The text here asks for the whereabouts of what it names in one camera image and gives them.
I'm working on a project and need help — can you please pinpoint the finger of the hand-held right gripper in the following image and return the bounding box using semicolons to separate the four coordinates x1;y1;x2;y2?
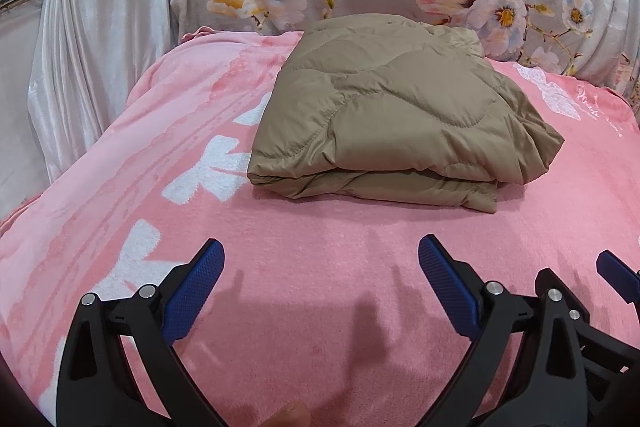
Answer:
567;306;640;427
596;250;640;305

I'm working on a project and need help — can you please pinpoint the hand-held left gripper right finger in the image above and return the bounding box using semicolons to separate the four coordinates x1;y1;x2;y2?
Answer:
418;234;603;427

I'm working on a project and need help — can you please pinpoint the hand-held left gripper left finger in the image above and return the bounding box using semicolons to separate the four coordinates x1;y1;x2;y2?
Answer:
56;239;227;427

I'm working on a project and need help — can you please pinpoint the khaki quilted jacket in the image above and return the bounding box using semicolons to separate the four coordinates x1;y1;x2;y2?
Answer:
246;17;566;214

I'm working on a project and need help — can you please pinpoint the person's left hand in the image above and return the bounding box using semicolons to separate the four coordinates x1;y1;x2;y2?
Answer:
271;402;314;427

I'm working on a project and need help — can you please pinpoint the pink blanket with white print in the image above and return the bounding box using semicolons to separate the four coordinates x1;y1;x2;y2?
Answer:
0;27;640;427

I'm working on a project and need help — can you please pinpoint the white satin curtain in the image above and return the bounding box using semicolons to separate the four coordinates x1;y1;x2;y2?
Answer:
0;0;177;218

